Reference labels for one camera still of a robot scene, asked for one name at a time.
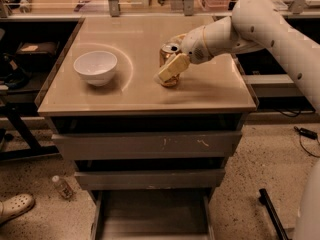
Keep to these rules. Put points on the grey middle drawer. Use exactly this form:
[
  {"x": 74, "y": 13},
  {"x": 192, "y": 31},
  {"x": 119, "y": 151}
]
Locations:
[{"x": 154, "y": 179}]

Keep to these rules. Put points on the white bowl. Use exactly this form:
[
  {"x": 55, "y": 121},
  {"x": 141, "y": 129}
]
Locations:
[{"x": 96, "y": 68}]

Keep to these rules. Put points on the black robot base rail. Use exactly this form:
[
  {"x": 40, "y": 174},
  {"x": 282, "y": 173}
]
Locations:
[{"x": 267, "y": 203}]

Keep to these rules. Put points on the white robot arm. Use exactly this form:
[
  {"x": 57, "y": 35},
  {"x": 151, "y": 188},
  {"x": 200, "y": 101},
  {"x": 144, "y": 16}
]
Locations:
[{"x": 253, "y": 25}]

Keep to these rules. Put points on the orange soda can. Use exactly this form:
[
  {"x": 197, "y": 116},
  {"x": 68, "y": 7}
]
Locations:
[{"x": 167, "y": 50}]

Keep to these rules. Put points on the black bag on shelf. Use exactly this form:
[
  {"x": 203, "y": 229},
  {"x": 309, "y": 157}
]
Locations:
[{"x": 37, "y": 57}]

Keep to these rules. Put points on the black table leg frame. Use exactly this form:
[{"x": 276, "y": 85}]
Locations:
[{"x": 35, "y": 149}]

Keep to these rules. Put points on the white clog shoe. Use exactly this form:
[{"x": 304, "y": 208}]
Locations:
[{"x": 15, "y": 206}]

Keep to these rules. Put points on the small plastic bottle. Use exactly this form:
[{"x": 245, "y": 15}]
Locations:
[{"x": 62, "y": 187}]

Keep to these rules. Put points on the grey drawer cabinet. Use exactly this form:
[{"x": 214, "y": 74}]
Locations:
[{"x": 209, "y": 97}]

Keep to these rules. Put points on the grey open bottom drawer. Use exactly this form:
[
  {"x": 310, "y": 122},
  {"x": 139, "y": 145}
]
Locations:
[{"x": 180, "y": 214}]

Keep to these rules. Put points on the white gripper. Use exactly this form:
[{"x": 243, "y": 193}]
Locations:
[{"x": 194, "y": 46}]

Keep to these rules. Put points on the grey top drawer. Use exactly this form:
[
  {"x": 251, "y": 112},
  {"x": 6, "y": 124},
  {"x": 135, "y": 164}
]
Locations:
[{"x": 148, "y": 145}]

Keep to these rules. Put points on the black power adapter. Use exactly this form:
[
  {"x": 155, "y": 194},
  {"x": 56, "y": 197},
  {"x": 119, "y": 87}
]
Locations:
[{"x": 306, "y": 133}]

